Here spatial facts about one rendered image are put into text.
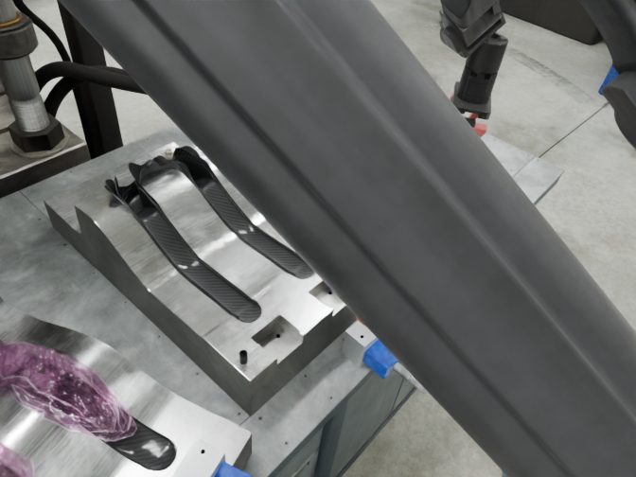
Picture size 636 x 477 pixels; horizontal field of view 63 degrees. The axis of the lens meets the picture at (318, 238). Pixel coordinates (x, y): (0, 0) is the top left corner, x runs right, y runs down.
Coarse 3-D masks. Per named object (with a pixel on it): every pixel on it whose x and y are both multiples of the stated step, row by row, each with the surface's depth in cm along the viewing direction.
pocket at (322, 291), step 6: (324, 282) 75; (318, 288) 74; (324, 288) 76; (312, 294) 74; (318, 294) 76; (324, 294) 76; (330, 294) 76; (324, 300) 75; (330, 300) 75; (336, 300) 75; (330, 306) 74; (336, 306) 74; (342, 306) 73; (336, 312) 72
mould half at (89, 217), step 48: (96, 192) 88; (192, 192) 80; (96, 240) 76; (144, 240) 74; (192, 240) 77; (240, 240) 79; (144, 288) 72; (192, 288) 72; (240, 288) 72; (288, 288) 72; (192, 336) 68; (240, 336) 66; (336, 336) 77; (240, 384) 64
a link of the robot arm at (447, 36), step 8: (440, 24) 90; (496, 24) 81; (440, 32) 91; (448, 32) 80; (488, 32) 81; (448, 40) 81; (456, 40) 80; (480, 40) 82; (456, 48) 81; (464, 48) 81; (472, 48) 82; (464, 56) 82
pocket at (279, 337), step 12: (276, 324) 70; (288, 324) 69; (252, 336) 66; (264, 336) 69; (276, 336) 70; (288, 336) 70; (300, 336) 68; (264, 348) 68; (276, 348) 68; (288, 348) 68
